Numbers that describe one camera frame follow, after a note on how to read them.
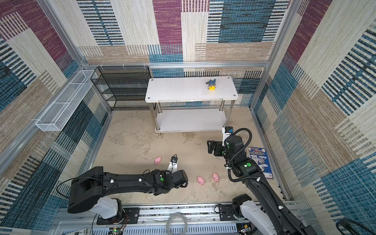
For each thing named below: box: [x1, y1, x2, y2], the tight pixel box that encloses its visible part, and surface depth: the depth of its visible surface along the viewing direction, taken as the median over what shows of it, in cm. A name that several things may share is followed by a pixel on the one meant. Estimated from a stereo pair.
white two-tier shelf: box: [144, 76, 239, 136], surface depth 89 cm
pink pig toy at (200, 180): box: [196, 175, 206, 186], surface depth 85 cm
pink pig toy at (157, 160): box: [154, 156, 163, 165], surface depth 93 cm
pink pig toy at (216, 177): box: [212, 172, 220, 183], surface depth 86 cm
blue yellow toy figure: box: [205, 78, 217, 91], surface depth 80 cm
